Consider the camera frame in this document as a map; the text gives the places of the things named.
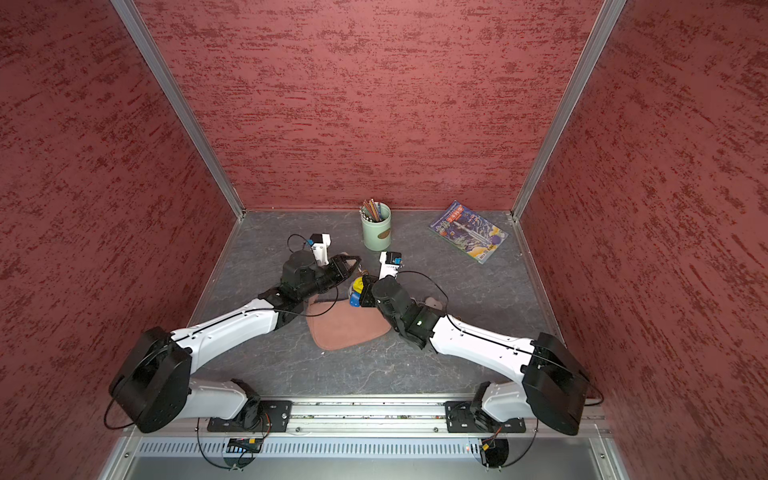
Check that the white fluffy sheep charm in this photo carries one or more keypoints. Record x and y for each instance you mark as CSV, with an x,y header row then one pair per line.
x,y
433,304

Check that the aluminium front rail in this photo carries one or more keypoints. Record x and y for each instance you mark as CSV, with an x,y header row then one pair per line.
x,y
390,415

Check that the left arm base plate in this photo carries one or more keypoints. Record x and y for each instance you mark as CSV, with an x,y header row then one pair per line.
x,y
268,416

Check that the mint green pencil cup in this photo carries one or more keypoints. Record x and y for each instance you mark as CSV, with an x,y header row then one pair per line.
x,y
377,236

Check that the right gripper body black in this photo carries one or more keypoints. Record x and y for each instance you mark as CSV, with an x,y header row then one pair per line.
x,y
368,299

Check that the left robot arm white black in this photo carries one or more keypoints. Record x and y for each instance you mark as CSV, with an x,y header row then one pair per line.
x,y
155,384

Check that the colourful comic book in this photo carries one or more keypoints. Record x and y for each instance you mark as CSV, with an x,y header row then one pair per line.
x,y
469,232

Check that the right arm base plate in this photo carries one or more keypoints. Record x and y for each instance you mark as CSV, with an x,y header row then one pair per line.
x,y
461,419

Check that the yellow blue plush charm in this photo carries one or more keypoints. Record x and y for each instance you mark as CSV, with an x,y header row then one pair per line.
x,y
355,292

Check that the corner aluminium post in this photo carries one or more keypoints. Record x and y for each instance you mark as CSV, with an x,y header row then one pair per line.
x,y
605,22
138,31

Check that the right corner aluminium post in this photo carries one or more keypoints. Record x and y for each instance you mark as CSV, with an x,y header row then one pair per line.
x,y
605,22

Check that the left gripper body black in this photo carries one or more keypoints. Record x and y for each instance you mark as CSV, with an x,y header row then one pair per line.
x,y
330,274

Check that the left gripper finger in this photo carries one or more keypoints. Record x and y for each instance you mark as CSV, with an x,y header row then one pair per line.
x,y
344,259
347,270

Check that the left corner aluminium post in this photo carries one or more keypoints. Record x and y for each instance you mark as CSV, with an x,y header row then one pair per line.
x,y
138,31

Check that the coloured pencils bundle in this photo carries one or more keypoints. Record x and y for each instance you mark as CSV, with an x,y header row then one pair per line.
x,y
370,211

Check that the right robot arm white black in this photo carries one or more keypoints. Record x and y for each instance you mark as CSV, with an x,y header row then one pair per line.
x,y
545,381

